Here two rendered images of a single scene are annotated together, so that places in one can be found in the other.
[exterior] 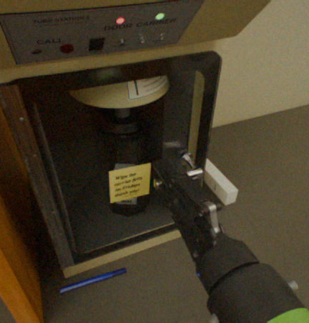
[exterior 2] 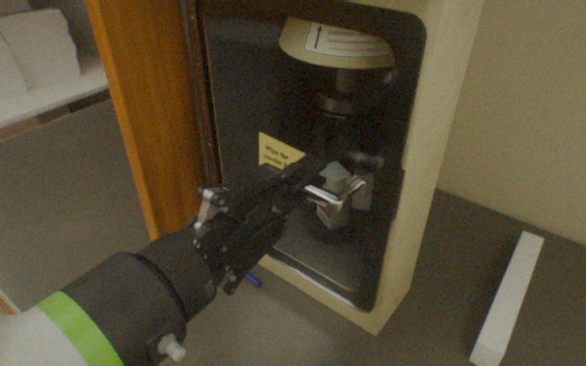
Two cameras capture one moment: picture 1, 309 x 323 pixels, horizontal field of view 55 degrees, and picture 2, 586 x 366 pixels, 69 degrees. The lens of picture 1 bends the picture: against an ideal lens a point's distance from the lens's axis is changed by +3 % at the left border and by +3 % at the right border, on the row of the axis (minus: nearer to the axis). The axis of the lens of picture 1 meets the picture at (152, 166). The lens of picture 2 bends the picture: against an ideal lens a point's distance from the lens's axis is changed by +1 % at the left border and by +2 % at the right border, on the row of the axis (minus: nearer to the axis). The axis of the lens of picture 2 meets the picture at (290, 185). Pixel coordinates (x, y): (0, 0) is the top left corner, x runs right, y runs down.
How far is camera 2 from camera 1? 0.40 m
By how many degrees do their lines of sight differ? 46
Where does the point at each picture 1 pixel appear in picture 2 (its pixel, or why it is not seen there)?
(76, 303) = not seen: hidden behind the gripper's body
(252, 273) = (128, 264)
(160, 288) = (260, 332)
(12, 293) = (140, 183)
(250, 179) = not seen: outside the picture
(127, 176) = (277, 153)
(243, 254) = (169, 259)
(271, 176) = not seen: outside the picture
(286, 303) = (93, 304)
